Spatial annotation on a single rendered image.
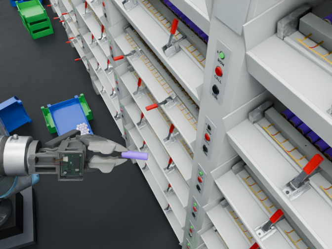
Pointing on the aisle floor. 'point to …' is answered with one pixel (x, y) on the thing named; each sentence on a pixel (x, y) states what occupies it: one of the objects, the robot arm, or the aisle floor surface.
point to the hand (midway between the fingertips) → (121, 153)
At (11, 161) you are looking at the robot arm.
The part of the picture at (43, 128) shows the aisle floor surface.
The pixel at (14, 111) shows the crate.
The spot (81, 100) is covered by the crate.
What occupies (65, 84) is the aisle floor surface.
